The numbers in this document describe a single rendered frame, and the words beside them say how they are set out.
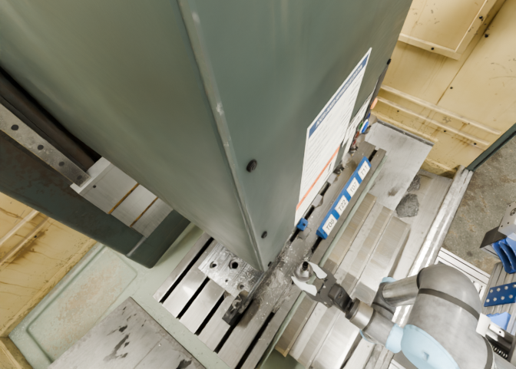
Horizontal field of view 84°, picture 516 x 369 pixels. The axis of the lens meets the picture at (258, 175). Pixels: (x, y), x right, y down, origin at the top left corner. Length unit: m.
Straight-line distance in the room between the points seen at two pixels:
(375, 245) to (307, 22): 1.39
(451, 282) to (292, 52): 0.64
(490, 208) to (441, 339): 2.17
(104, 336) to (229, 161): 1.51
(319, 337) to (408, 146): 1.07
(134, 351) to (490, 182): 2.71
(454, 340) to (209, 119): 0.66
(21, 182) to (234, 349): 0.90
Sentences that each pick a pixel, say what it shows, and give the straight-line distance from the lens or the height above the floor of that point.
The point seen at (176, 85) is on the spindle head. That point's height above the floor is 2.06.
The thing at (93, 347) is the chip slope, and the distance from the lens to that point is 1.67.
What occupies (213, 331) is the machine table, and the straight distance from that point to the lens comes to 1.30.
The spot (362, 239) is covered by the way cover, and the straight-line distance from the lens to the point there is 1.55.
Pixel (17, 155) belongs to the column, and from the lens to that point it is 0.95.
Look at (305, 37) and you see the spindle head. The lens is 0.23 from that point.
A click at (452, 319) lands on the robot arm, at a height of 1.51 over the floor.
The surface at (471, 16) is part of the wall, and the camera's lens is 1.36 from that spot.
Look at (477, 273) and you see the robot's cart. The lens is 2.31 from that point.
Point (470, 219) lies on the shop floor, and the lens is 2.71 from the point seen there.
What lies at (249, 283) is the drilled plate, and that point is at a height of 0.99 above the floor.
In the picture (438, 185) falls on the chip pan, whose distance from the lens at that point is 1.90.
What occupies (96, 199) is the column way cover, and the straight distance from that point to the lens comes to 1.10.
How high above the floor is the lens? 2.17
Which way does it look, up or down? 61 degrees down
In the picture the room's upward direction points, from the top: 9 degrees counter-clockwise
